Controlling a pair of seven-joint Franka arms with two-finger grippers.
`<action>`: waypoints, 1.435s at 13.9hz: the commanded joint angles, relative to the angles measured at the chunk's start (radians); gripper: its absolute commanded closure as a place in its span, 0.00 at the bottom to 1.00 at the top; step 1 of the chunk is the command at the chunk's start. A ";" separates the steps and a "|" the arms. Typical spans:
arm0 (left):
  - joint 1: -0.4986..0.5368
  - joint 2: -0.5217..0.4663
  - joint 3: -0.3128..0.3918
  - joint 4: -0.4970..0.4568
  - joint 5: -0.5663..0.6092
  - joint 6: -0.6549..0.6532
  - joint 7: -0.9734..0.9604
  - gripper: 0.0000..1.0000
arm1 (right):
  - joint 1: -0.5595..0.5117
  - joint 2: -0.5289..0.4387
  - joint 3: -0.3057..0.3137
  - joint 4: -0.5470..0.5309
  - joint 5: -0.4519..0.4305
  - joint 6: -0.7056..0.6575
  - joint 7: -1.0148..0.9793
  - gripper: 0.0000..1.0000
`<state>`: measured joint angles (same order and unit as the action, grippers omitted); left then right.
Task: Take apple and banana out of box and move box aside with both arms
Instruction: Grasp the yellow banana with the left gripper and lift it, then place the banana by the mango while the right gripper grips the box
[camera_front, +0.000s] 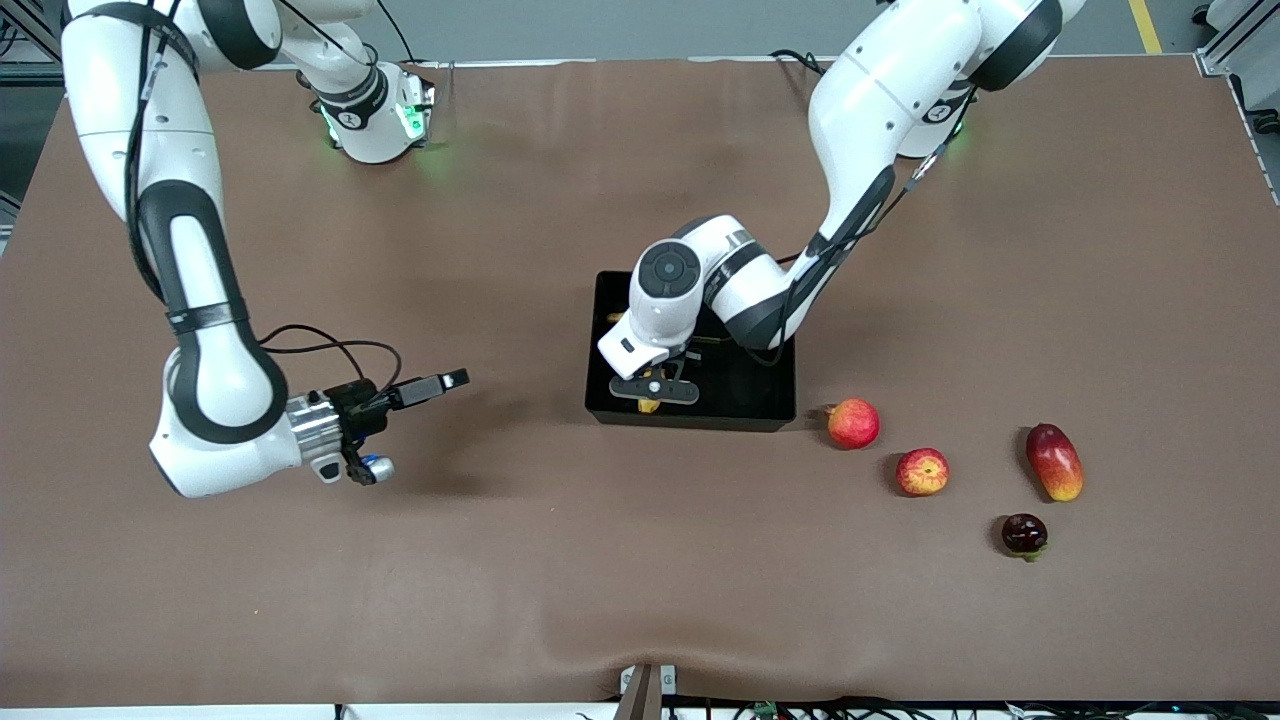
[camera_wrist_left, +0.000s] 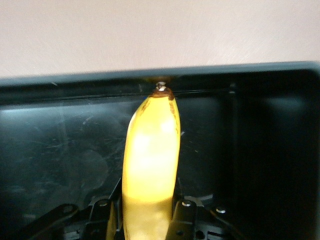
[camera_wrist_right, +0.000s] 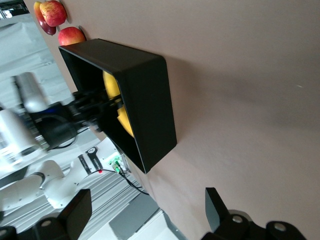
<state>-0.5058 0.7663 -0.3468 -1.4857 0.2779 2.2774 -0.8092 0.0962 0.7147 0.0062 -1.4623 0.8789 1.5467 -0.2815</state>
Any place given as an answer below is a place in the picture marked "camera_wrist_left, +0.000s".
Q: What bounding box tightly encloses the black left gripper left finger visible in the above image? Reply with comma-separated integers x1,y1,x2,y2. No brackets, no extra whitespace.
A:
83,194,123,240

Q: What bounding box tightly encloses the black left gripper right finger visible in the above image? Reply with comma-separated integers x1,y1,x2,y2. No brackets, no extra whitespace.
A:
165,198,201,240

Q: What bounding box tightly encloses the yellow banana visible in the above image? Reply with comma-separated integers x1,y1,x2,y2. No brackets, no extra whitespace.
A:
104,81,182,240

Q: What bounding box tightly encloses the black plastic box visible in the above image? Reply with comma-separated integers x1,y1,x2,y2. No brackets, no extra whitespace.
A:
0,61,320,240

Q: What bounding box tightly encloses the brown table cover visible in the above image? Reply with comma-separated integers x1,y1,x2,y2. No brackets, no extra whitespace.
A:
0,0,320,81

